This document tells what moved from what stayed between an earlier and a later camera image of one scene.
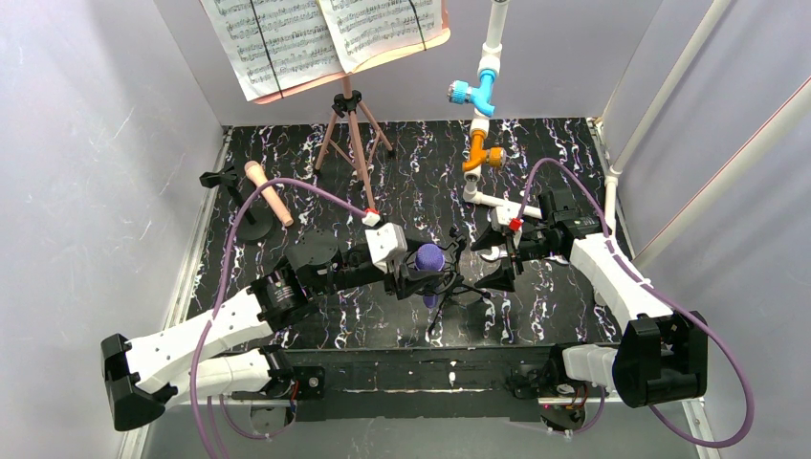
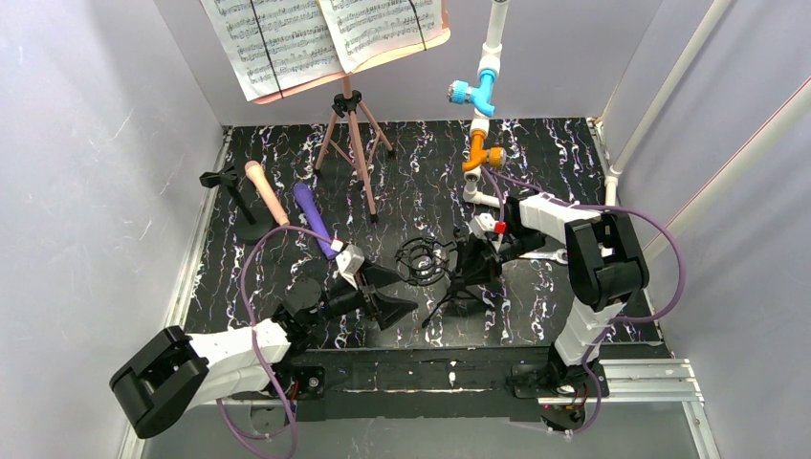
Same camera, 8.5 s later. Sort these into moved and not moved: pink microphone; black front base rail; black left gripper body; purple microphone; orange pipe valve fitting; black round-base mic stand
Moved: purple microphone; black left gripper body
Not moved: orange pipe valve fitting; black front base rail; pink microphone; black round-base mic stand
